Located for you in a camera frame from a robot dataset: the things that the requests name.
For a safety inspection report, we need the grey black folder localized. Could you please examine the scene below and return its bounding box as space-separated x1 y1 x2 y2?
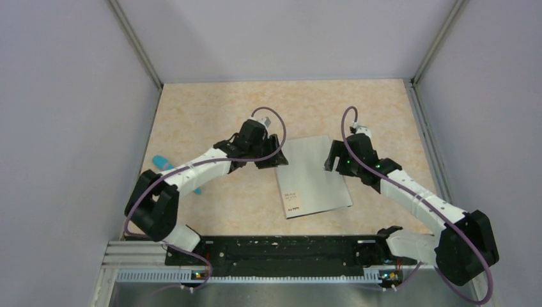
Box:
276 135 353 219

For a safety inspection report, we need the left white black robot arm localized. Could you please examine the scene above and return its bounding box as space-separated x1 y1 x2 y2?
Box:
125 117 288 265

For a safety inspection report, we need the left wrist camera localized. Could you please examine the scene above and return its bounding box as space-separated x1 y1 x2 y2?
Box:
258 117 271 128

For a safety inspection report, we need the aluminium rail frame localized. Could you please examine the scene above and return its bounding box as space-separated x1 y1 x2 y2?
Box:
91 239 500 307

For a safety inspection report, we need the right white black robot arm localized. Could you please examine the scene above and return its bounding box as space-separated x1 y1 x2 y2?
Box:
324 132 500 286

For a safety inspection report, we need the cyan marker pen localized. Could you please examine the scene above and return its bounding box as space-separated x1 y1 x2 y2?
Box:
152 155 203 196

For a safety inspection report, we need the purple cable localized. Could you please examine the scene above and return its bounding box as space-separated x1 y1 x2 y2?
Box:
123 106 288 293
341 106 495 306

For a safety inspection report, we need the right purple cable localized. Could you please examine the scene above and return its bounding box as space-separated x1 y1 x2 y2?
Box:
341 106 495 306

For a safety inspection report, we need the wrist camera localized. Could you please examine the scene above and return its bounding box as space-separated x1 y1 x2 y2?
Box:
258 117 271 128
349 122 372 139

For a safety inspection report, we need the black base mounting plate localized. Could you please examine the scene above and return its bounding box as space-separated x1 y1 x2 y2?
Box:
165 235 417 278

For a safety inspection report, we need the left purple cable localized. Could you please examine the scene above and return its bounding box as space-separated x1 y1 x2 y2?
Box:
123 106 288 293

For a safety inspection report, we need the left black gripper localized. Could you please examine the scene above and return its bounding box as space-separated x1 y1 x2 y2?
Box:
247 134 288 169

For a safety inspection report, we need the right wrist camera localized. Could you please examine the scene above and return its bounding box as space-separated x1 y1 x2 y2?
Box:
349 122 372 139

